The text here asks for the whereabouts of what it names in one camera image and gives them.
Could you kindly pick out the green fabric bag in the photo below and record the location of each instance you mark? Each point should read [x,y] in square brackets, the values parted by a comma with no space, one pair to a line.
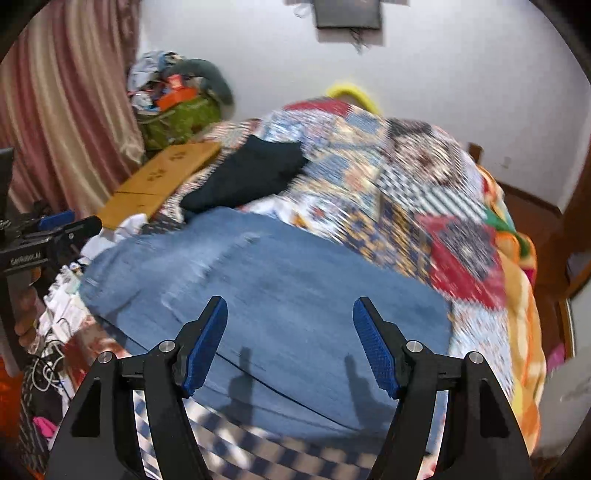
[184,122]

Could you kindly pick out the small black wall monitor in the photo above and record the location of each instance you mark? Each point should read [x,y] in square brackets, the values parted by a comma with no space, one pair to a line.
[348,13]

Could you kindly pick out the pile of clothes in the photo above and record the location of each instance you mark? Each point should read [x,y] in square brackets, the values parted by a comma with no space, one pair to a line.
[147,74]

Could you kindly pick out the pink cloth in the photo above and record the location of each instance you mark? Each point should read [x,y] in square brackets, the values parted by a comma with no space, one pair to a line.
[44,427]

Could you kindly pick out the yellow curved hoop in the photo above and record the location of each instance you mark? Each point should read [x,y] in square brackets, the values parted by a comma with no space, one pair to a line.
[355,90]

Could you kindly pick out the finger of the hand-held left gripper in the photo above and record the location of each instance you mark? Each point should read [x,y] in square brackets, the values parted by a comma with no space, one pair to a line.
[76,230]
[57,220]

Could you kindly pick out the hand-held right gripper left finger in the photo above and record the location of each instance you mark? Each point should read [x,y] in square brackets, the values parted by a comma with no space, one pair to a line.
[207,350]

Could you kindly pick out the blue denim pants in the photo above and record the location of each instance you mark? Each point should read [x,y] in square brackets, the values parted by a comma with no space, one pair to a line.
[286,295]

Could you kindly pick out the white cloth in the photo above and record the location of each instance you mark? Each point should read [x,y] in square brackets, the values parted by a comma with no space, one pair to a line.
[115,235]

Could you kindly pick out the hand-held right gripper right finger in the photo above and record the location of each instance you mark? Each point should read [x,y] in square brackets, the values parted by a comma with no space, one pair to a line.
[374,350]

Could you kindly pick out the person's left hand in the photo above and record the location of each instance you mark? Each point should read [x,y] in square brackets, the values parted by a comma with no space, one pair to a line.
[27,314]

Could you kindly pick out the striped pink curtain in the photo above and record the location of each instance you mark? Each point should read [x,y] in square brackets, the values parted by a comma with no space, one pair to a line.
[60,106]

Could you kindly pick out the wooden bedpost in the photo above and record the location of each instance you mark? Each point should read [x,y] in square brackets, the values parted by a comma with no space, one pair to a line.
[474,153]

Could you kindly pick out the black folded garment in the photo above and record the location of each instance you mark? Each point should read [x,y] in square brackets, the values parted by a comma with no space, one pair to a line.
[244,175]

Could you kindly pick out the bamboo lap table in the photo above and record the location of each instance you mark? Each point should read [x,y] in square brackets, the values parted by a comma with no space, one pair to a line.
[161,170]

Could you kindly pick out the pile of white packets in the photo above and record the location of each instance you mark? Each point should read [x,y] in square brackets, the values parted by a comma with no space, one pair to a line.
[64,300]

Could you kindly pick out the patchwork printed blanket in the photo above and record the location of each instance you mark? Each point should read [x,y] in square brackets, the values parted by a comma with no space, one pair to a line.
[392,184]

